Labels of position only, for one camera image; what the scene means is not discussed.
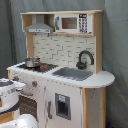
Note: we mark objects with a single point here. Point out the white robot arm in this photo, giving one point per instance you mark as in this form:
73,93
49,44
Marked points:
10,102

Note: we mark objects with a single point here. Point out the wooden toy kitchen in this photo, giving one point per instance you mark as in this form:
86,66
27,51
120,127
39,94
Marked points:
81,51

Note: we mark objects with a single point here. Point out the grey toy sink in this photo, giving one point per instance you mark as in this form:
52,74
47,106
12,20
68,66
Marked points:
72,73

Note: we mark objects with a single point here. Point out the black toy stovetop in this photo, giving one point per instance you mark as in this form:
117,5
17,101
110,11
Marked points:
43,67

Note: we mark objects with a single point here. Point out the silver toy pot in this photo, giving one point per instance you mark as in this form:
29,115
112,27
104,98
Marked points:
32,62

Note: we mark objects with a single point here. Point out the red right oven knob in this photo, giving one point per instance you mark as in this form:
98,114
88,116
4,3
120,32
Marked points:
34,83

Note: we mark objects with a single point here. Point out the grey toy ice dispenser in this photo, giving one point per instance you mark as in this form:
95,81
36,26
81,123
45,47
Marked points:
62,104

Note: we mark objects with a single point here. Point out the toy microwave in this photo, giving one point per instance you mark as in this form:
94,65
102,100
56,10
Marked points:
73,23

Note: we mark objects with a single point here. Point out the grey range hood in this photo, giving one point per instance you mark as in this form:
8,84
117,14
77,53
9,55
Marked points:
39,26

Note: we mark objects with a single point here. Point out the toy oven door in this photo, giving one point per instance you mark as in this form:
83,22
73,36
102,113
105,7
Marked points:
28,105

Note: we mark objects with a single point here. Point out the grey cupboard door handle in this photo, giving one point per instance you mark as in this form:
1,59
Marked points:
49,110

